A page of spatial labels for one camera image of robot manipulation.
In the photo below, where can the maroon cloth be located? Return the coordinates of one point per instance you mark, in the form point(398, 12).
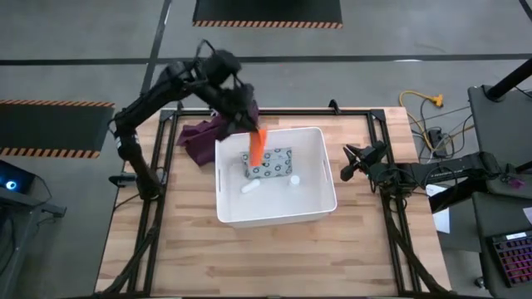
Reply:
point(199, 141)

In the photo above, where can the white paper sheet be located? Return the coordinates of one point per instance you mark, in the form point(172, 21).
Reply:
point(442, 220)

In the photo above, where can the white lying bottle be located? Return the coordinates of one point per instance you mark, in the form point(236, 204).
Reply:
point(250, 186)

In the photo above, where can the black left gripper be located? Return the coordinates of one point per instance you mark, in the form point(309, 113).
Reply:
point(237, 101)

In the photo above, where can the grey equipment stand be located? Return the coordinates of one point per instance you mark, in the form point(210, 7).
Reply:
point(21, 232)

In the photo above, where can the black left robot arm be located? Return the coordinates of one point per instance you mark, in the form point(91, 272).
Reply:
point(137, 112)

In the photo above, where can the small white cap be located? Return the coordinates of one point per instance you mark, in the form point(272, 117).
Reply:
point(294, 180)

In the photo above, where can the keyboard with purple lights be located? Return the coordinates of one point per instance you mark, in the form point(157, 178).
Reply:
point(515, 259)

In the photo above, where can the grey patterned pouch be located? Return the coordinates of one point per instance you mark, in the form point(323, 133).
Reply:
point(276, 164)

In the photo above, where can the black power strip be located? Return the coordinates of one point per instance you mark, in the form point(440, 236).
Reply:
point(437, 143)

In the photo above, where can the black vertical post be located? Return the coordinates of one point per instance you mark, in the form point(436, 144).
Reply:
point(509, 81)

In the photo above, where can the orange packet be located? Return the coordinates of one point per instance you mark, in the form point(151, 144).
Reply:
point(257, 149)

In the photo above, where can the dark grey desk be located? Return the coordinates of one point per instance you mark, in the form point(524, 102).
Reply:
point(503, 124)

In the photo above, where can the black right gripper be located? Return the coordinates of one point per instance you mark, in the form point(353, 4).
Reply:
point(372, 160)

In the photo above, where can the black hazard-striped floor mat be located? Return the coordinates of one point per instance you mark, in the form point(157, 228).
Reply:
point(50, 128)
point(266, 12)

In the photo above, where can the white plastic basket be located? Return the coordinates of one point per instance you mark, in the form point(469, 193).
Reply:
point(274, 207)

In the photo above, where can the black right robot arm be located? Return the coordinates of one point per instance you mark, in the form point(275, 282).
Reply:
point(436, 170)

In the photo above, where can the black device with blue light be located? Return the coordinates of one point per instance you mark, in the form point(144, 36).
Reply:
point(14, 178)

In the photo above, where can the black aluminium table frame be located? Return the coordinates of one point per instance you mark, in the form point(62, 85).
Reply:
point(376, 124)

